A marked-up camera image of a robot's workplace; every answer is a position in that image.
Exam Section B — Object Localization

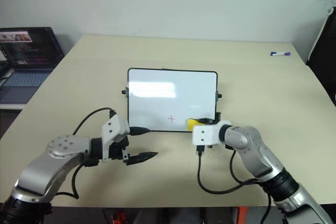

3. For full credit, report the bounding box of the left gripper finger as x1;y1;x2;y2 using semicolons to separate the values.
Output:
129;126;152;137
127;151;159;166

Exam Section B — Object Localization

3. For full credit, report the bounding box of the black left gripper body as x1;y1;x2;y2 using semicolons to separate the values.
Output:
107;135;131;162

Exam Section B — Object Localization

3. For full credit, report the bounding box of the yellow eraser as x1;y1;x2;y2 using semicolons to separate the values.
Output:
186;118;204;132

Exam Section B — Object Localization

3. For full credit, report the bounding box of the black framed whiteboard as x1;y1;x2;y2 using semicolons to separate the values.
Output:
121;67;223;133

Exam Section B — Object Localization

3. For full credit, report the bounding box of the red and black object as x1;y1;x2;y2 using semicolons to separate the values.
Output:
110;209;130;224

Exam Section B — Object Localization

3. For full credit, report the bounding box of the white marker with purple cap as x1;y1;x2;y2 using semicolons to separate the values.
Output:
270;50;292;58

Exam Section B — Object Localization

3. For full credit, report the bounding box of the orange object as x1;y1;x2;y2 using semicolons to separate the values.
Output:
235;206;249;224

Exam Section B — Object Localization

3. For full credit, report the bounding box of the open dark laptop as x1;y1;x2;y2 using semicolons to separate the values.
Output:
0;26;66;105

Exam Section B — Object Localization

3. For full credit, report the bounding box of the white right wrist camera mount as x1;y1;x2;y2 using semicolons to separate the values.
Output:
192;120;232;146

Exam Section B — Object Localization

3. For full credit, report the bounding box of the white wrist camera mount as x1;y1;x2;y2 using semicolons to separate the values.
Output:
192;120;232;146
101;115;131;162

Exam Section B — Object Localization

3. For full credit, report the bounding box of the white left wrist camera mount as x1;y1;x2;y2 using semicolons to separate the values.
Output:
101;115;131;162

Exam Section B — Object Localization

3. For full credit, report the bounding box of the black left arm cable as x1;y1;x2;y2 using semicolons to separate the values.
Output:
54;107;118;200

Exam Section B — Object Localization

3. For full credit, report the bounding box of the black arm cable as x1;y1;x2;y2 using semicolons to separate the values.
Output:
54;107;118;200
195;144;273;224

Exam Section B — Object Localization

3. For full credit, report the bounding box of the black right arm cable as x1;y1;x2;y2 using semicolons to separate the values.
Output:
195;144;273;224

